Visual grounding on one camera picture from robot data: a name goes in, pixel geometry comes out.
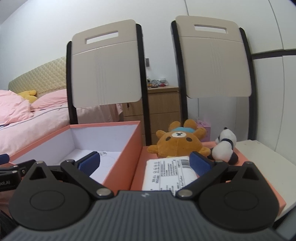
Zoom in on pink bed sheet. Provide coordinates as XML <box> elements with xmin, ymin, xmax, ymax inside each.
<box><xmin>1</xmin><ymin>103</ymin><xmax>122</xmax><ymax>157</ymax></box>

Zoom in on pink gift box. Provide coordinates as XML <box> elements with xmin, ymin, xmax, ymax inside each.
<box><xmin>195</xmin><ymin>119</ymin><xmax>212</xmax><ymax>142</ymax></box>

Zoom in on wall power socket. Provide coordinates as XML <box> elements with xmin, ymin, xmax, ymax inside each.
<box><xmin>145</xmin><ymin>58</ymin><xmax>150</xmax><ymax>67</ymax></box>

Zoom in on pink duvet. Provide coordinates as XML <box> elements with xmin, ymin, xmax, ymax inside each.
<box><xmin>0</xmin><ymin>90</ymin><xmax>34</xmax><ymax>126</ymax></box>

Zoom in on left beige folding chair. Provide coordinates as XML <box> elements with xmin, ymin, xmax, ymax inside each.
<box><xmin>66</xmin><ymin>20</ymin><xmax>152</xmax><ymax>145</ymax></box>

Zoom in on right beige folding chair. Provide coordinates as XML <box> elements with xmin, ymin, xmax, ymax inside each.
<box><xmin>171</xmin><ymin>16</ymin><xmax>258</xmax><ymax>140</ymax></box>

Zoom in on beige quilted headboard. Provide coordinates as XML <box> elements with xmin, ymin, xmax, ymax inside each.
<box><xmin>8</xmin><ymin>57</ymin><xmax>66</xmax><ymax>97</ymax></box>

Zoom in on orange box base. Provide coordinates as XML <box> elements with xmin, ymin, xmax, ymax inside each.
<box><xmin>10</xmin><ymin>121</ymin><xmax>142</xmax><ymax>193</ymax></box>

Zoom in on wooden drawer cabinet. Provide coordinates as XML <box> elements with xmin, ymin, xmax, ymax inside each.
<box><xmin>122</xmin><ymin>86</ymin><xmax>181</xmax><ymax>146</ymax></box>

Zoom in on beige folding chair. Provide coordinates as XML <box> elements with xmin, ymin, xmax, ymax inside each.
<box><xmin>171</xmin><ymin>16</ymin><xmax>258</xmax><ymax>140</ymax></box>
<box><xmin>66</xmin><ymin>20</ymin><xmax>152</xmax><ymax>145</ymax></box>

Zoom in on brown teddy bear plush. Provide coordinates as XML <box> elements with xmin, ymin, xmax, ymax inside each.
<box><xmin>147</xmin><ymin>119</ymin><xmax>211</xmax><ymax>158</ymax></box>

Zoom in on orange box lid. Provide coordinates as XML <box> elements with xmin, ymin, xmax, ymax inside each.
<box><xmin>129</xmin><ymin>140</ymin><xmax>287</xmax><ymax>216</ymax></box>

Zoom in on yellow plush toy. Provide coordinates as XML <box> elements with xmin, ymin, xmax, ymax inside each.
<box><xmin>18</xmin><ymin>90</ymin><xmax>38</xmax><ymax>103</ymax></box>

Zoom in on small items on cabinet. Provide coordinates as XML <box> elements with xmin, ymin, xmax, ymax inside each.
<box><xmin>147</xmin><ymin>78</ymin><xmax>169</xmax><ymax>88</ymax></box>

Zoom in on panda plush toy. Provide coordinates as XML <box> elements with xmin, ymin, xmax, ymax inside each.
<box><xmin>207</xmin><ymin>127</ymin><xmax>238</xmax><ymax>165</ymax></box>

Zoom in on pink pillow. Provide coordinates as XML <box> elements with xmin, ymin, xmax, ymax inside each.
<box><xmin>31</xmin><ymin>89</ymin><xmax>67</xmax><ymax>111</ymax></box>

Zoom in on white labelled package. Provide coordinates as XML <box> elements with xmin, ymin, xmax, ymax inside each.
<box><xmin>142</xmin><ymin>156</ymin><xmax>198</xmax><ymax>195</ymax></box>

